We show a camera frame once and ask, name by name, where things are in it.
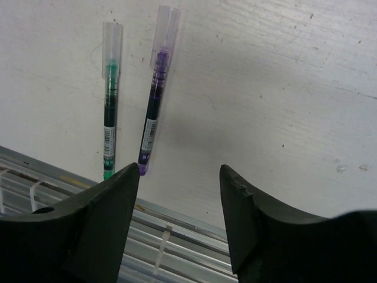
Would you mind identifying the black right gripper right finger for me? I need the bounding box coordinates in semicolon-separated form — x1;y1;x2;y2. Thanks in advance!
219;164;376;282

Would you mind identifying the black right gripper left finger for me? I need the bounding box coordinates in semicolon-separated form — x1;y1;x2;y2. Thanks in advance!
1;163;140;282

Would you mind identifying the green ink pen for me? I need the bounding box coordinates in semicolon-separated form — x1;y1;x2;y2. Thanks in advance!
102;22;123;180

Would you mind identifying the purple ink pen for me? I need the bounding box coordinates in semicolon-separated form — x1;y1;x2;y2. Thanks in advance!
137;5;180;176

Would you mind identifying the aluminium frame rail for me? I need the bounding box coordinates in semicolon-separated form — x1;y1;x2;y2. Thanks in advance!
1;147;237;282

